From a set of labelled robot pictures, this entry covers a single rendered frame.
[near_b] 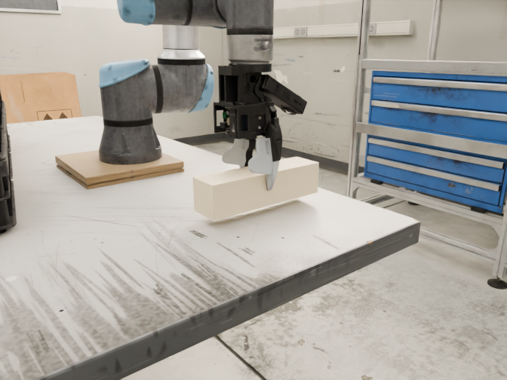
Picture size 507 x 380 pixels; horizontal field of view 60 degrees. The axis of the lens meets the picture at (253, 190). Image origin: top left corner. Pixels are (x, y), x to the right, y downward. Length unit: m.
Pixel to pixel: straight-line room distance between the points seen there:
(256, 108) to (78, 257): 0.35
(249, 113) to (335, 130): 3.01
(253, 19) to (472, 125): 1.53
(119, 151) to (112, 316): 0.60
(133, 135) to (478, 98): 1.49
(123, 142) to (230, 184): 0.42
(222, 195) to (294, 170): 0.16
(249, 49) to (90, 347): 0.47
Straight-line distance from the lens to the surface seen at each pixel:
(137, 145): 1.06
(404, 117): 2.27
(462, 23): 3.10
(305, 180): 0.82
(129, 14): 0.76
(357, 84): 2.39
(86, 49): 4.23
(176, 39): 1.08
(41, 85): 3.97
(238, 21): 0.71
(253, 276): 0.58
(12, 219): 0.82
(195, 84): 1.08
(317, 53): 3.80
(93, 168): 1.05
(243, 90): 0.71
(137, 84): 1.05
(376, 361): 1.60
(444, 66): 2.13
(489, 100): 2.07
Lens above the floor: 0.98
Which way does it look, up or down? 18 degrees down
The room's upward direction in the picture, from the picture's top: straight up
